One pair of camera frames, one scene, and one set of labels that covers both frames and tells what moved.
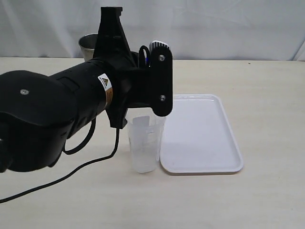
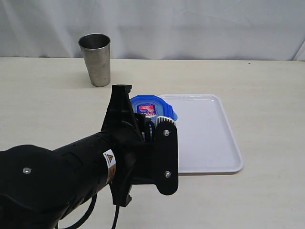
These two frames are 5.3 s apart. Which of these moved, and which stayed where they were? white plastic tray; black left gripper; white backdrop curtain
Moved: black left gripper
Stayed: white plastic tray; white backdrop curtain
